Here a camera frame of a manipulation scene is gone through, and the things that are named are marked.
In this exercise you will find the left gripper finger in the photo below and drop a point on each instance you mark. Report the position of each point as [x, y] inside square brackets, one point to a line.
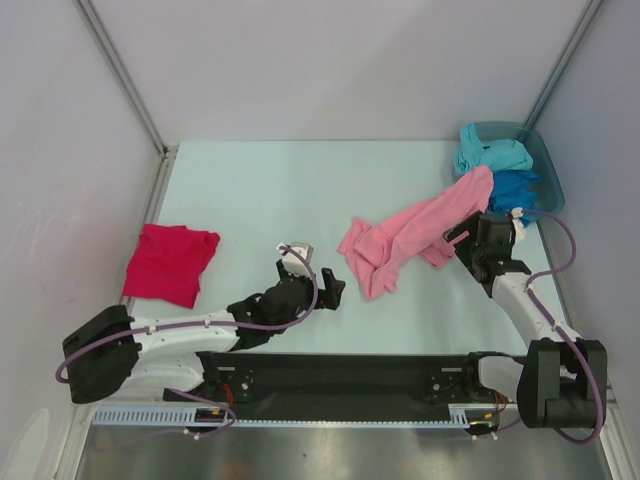
[331, 283]
[334, 294]

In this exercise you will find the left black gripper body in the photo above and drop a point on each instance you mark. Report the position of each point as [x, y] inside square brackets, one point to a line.
[322, 299]

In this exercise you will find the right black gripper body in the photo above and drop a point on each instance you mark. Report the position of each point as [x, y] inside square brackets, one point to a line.
[470, 240]

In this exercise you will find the pink t shirt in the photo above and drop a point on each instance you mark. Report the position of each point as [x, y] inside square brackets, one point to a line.
[375, 254]

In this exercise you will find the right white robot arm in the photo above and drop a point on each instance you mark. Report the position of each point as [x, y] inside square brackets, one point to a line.
[562, 384]

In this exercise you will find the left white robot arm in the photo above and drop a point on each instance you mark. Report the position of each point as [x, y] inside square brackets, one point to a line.
[117, 354]

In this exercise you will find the dark blue t shirt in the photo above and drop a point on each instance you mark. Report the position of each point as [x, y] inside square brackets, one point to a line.
[513, 189]

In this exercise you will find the teal plastic bin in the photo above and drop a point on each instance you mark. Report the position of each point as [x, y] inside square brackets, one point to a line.
[550, 197]

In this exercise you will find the light blue t shirt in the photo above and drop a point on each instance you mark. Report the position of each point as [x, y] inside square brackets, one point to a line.
[497, 155]

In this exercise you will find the red folded t shirt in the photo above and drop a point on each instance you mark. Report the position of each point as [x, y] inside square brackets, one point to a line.
[168, 263]

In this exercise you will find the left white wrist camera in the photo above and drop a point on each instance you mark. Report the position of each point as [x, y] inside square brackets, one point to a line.
[295, 258]

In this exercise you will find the right aluminium frame post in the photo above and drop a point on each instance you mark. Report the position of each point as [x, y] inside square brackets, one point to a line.
[578, 35]

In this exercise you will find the aluminium frame post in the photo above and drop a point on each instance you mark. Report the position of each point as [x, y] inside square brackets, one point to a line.
[108, 49]
[578, 35]

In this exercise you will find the left aluminium frame post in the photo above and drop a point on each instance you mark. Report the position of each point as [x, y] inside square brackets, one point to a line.
[108, 49]

